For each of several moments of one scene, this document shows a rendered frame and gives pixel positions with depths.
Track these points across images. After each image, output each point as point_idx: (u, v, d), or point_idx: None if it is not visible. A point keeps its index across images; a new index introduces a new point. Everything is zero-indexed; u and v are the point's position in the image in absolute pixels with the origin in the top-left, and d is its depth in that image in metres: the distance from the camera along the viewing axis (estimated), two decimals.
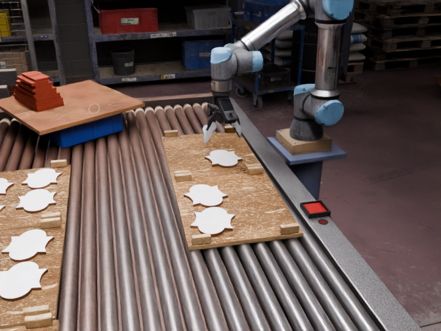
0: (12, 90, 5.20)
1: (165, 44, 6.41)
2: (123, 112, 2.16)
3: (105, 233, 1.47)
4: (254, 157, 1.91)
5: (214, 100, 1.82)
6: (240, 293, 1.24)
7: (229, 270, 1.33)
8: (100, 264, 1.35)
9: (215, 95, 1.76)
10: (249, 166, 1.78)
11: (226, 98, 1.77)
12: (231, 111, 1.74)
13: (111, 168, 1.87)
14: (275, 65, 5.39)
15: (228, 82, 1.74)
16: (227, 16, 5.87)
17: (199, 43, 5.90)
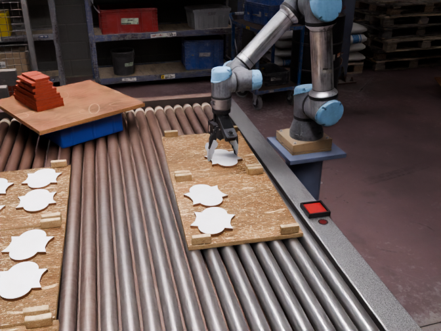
0: (12, 90, 5.20)
1: (165, 44, 6.41)
2: (123, 112, 2.16)
3: (105, 233, 1.47)
4: (254, 157, 1.91)
5: (214, 117, 1.85)
6: (240, 293, 1.24)
7: (229, 270, 1.33)
8: (100, 264, 1.35)
9: (215, 113, 1.79)
10: (249, 166, 1.78)
11: (226, 116, 1.80)
12: (231, 129, 1.77)
13: (111, 168, 1.87)
14: (275, 65, 5.39)
15: (228, 100, 1.77)
16: (227, 16, 5.87)
17: (199, 43, 5.90)
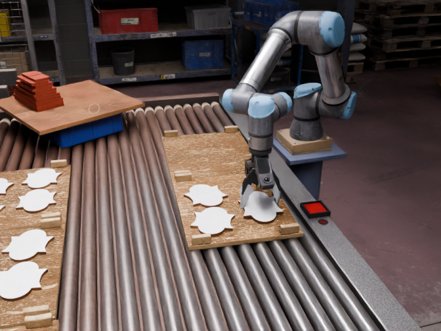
0: (12, 90, 5.20)
1: (165, 44, 6.41)
2: (123, 112, 2.16)
3: (105, 233, 1.47)
4: None
5: (252, 157, 1.51)
6: (240, 293, 1.24)
7: (229, 270, 1.33)
8: (100, 264, 1.35)
9: (252, 153, 1.46)
10: None
11: (264, 157, 1.46)
12: (268, 175, 1.42)
13: (111, 168, 1.87)
14: (275, 65, 5.39)
15: (267, 139, 1.42)
16: (227, 16, 5.87)
17: (199, 43, 5.90)
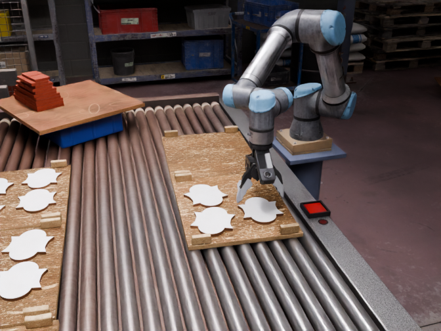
0: (12, 90, 5.20)
1: (165, 44, 6.41)
2: (123, 112, 2.16)
3: (105, 233, 1.47)
4: None
5: (252, 152, 1.50)
6: (240, 293, 1.24)
7: (229, 270, 1.33)
8: (100, 264, 1.35)
9: (252, 148, 1.45)
10: None
11: (265, 152, 1.45)
12: (270, 170, 1.41)
13: (111, 168, 1.87)
14: (275, 65, 5.39)
15: (268, 133, 1.42)
16: (227, 16, 5.87)
17: (199, 43, 5.90)
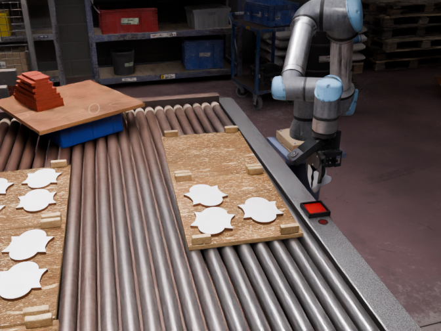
0: (12, 90, 5.20)
1: (165, 44, 6.41)
2: (123, 112, 2.16)
3: (105, 233, 1.47)
4: (254, 157, 1.91)
5: None
6: (240, 293, 1.24)
7: (229, 270, 1.33)
8: (100, 264, 1.35)
9: None
10: (249, 166, 1.78)
11: (315, 140, 1.46)
12: (298, 152, 1.45)
13: (111, 168, 1.87)
14: (275, 65, 5.39)
15: (317, 121, 1.42)
16: (227, 16, 5.87)
17: (199, 43, 5.90)
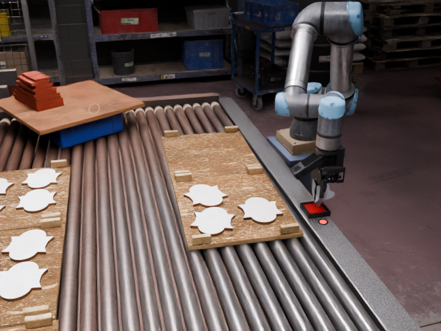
0: (12, 90, 5.20)
1: (165, 44, 6.41)
2: (123, 112, 2.16)
3: (105, 233, 1.47)
4: (254, 157, 1.91)
5: None
6: (240, 293, 1.24)
7: (229, 270, 1.33)
8: (100, 264, 1.35)
9: None
10: (249, 166, 1.78)
11: (318, 155, 1.49)
12: (300, 166, 1.49)
13: (111, 168, 1.87)
14: (275, 65, 5.39)
15: (319, 137, 1.45)
16: (227, 16, 5.87)
17: (199, 43, 5.90)
